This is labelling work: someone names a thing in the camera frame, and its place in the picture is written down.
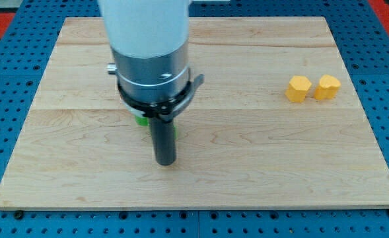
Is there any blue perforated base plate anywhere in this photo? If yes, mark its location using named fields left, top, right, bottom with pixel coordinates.
left=0, top=0, right=389, bottom=237

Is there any yellow hexagon block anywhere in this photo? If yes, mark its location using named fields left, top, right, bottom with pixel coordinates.
left=285, top=75, right=312, bottom=102

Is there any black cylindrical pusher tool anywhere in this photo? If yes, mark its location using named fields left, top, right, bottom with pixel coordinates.
left=149, top=118, right=176, bottom=166

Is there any wooden board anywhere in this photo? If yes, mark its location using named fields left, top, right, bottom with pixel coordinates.
left=0, top=17, right=389, bottom=211

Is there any yellow heart block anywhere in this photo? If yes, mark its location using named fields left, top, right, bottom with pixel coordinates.
left=314, top=75, right=341, bottom=100

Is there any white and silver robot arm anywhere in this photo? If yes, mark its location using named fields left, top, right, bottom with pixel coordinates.
left=98, top=0, right=204, bottom=123

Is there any green star block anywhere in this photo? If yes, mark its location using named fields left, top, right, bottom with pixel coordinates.
left=134, top=116, right=178, bottom=139

